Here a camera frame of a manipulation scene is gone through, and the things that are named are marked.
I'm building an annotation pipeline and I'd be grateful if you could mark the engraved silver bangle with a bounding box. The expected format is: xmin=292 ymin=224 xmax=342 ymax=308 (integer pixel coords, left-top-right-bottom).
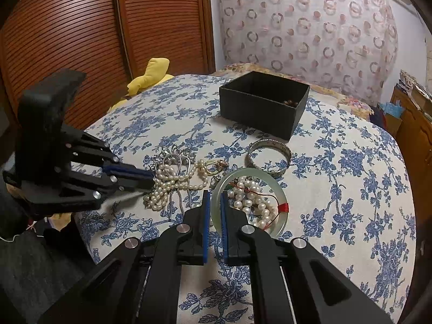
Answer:
xmin=245 ymin=138 xmax=292 ymax=179

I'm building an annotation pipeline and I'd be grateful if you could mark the blue floral white blanket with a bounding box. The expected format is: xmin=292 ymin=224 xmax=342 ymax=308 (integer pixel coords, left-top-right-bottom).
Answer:
xmin=74 ymin=74 xmax=418 ymax=324

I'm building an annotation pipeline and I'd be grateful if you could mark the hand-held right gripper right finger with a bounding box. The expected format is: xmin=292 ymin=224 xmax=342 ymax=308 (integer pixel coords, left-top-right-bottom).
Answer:
xmin=220 ymin=192 xmax=395 ymax=324

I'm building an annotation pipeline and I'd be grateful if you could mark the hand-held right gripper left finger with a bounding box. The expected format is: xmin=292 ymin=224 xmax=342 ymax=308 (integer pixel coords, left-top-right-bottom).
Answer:
xmin=37 ymin=190 xmax=212 ymax=324

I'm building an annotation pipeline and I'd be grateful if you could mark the pearl bracelet with red string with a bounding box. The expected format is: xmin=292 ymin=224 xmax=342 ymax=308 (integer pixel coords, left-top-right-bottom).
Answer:
xmin=226 ymin=179 xmax=291 ymax=230

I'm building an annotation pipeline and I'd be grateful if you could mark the gold ring with stone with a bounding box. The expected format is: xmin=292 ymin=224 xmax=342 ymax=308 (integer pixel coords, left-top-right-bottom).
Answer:
xmin=204 ymin=160 xmax=230 ymax=178

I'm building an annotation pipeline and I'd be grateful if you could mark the wooden cabinet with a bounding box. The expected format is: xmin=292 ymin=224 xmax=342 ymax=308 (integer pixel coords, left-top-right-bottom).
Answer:
xmin=390 ymin=86 xmax=432 ymax=191

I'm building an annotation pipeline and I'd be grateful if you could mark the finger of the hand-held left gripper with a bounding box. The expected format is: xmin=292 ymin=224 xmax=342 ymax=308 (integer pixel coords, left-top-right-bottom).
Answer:
xmin=50 ymin=171 xmax=156 ymax=208
xmin=62 ymin=125 xmax=156 ymax=180

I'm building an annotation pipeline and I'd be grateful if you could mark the white pearl necklace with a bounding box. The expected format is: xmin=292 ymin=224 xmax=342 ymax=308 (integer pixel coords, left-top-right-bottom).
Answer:
xmin=143 ymin=158 xmax=211 ymax=211

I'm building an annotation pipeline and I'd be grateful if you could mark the wooden louvred wardrobe door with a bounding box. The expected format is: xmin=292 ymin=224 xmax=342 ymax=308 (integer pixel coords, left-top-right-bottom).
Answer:
xmin=116 ymin=0 xmax=217 ymax=75
xmin=0 ymin=0 xmax=133 ymax=129

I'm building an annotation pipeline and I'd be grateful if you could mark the stack of papers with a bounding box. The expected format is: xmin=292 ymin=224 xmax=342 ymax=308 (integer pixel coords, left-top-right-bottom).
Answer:
xmin=398 ymin=69 xmax=432 ymax=122

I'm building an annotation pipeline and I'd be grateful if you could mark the sheer curtain with ring pattern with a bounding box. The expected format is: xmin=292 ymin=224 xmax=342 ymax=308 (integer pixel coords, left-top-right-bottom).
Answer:
xmin=216 ymin=0 xmax=399 ymax=107

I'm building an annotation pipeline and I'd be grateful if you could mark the yellow cloth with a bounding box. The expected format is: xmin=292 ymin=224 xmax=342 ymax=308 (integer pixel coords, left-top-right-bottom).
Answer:
xmin=108 ymin=57 xmax=174 ymax=112

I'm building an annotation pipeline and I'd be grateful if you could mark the silver filigree hairpin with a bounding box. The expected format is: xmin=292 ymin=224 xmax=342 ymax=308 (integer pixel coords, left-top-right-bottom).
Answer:
xmin=150 ymin=143 xmax=200 ymax=215

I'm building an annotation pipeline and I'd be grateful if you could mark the black square box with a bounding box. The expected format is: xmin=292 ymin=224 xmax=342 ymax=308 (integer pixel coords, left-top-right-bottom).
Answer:
xmin=219 ymin=71 xmax=310 ymax=141

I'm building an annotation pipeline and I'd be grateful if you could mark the pale green jade bangle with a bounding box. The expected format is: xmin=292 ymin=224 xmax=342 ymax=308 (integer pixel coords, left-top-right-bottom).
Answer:
xmin=212 ymin=168 xmax=289 ymax=238

